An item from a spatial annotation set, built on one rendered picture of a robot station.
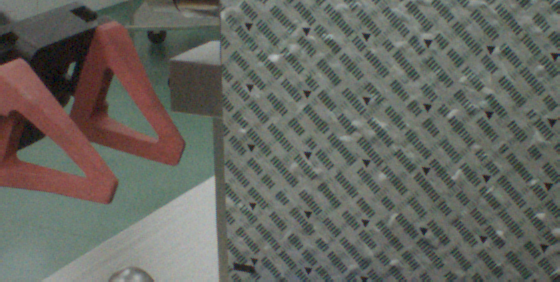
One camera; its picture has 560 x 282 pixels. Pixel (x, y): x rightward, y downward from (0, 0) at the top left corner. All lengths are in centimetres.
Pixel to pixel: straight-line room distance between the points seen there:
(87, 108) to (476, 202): 22
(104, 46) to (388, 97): 16
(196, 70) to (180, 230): 42
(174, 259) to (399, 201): 48
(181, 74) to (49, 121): 13
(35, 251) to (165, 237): 240
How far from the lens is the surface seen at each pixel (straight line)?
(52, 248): 346
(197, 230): 106
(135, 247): 103
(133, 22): 522
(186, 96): 67
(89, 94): 63
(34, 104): 56
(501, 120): 52
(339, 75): 54
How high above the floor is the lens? 129
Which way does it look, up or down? 17 degrees down
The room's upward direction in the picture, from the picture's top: 1 degrees counter-clockwise
